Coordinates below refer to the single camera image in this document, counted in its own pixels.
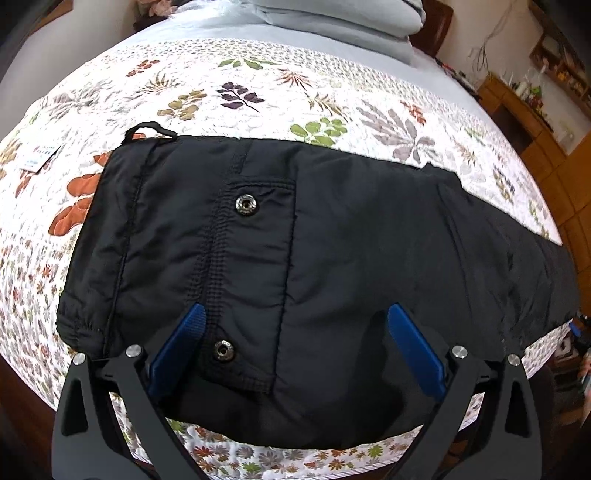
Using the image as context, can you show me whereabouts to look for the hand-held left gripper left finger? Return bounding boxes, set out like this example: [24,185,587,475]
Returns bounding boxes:
[52,303,207,480]

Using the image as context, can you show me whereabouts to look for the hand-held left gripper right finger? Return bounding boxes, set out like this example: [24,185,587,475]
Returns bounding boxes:
[387,303,542,480]

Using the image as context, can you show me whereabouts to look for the black pants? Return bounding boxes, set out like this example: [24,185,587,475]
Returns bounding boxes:
[55,122,580,422]

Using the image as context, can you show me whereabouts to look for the white paper label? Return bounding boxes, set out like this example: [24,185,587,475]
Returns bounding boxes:
[19,141,63,172]

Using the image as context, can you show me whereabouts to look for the wooden cabinet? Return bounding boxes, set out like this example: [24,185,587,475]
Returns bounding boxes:
[475,74,591,319]

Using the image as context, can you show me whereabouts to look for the floral quilted bedspread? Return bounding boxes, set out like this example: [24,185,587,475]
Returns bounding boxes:
[0,36,578,469]

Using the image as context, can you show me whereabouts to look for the wooden headboard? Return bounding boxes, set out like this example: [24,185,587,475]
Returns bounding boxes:
[409,0,455,58]

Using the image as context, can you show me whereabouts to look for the light grey folded blanket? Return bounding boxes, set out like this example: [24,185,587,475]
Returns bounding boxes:
[226,0,428,65]

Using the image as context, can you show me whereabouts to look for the wooden wall shelf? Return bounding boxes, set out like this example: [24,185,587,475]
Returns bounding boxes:
[529,18,591,100]

